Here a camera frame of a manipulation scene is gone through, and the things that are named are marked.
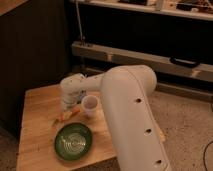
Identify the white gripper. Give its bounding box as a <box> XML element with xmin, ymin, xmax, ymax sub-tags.
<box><xmin>61</xmin><ymin>88</ymin><xmax>81</xmax><ymax>120</ymax></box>

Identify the orange pepper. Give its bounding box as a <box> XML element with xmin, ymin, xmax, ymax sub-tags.
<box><xmin>53</xmin><ymin>107</ymin><xmax>80</xmax><ymax>125</ymax></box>

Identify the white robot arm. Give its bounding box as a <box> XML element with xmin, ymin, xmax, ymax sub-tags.
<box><xmin>60</xmin><ymin>65</ymin><xmax>172</xmax><ymax>171</ymax></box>

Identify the green round plate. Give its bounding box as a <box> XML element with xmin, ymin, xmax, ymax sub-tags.
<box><xmin>54</xmin><ymin>122</ymin><xmax>93</xmax><ymax>161</ymax></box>

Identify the metal vertical pole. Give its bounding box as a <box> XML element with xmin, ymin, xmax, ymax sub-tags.
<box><xmin>75</xmin><ymin>0</ymin><xmax>84</xmax><ymax>45</ymax></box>

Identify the cluttered background shelf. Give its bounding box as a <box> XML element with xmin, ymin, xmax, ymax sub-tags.
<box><xmin>69</xmin><ymin>0</ymin><xmax>213</xmax><ymax>21</ymax></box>

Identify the grey metal rail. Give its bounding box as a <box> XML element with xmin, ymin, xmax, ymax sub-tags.
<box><xmin>71</xmin><ymin>41</ymin><xmax>213</xmax><ymax>82</ymax></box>

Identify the black handle loop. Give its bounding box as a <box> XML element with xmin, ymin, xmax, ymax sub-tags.
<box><xmin>169</xmin><ymin>57</ymin><xmax>201</xmax><ymax>68</ymax></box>

